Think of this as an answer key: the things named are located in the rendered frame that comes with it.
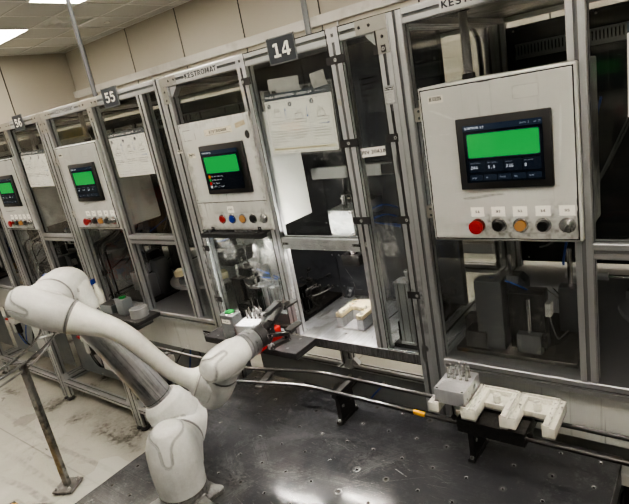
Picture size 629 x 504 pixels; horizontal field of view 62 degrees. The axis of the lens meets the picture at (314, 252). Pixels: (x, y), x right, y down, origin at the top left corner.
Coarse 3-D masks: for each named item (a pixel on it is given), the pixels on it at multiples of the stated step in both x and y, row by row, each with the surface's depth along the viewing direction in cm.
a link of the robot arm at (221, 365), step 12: (240, 336) 163; (216, 348) 157; (228, 348) 157; (240, 348) 159; (204, 360) 154; (216, 360) 153; (228, 360) 154; (240, 360) 158; (204, 372) 154; (216, 372) 152; (228, 372) 155; (240, 372) 162; (216, 384) 161; (228, 384) 162
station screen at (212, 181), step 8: (200, 152) 212; (208, 152) 209; (216, 152) 206; (224, 152) 204; (232, 152) 201; (240, 168) 201; (208, 176) 214; (216, 176) 211; (224, 176) 208; (232, 176) 206; (240, 176) 203; (208, 184) 216; (216, 184) 213; (224, 184) 210; (232, 184) 207; (240, 184) 204
